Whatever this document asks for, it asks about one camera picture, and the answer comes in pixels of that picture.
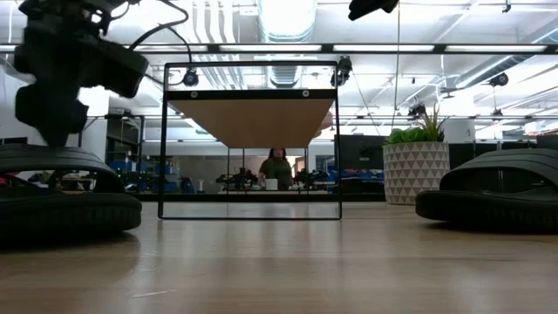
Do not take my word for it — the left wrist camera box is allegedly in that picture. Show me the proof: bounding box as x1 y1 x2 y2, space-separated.
93 38 150 99

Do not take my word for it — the black rubber slide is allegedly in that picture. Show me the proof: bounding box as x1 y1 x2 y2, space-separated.
0 143 144 236
414 147 558 233

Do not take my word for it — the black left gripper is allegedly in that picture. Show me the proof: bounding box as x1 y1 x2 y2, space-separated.
12 24 112 147

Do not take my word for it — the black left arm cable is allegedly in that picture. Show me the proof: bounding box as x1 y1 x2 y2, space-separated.
108 0 195 86

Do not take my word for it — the black partition panel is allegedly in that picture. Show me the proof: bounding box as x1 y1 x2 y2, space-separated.
334 134 387 195

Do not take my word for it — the black ceiling-hung device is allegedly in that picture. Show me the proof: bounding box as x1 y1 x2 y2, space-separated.
488 72 510 88
182 68 201 88
330 55 354 88

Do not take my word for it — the wooden shelf with black frame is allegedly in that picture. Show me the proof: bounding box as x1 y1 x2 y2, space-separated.
157 60 343 221

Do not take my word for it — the green plant in patterned pot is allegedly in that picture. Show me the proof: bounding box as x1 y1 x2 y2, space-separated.
382 103 452 207

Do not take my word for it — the person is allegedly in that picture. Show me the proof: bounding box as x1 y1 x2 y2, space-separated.
257 147 295 192

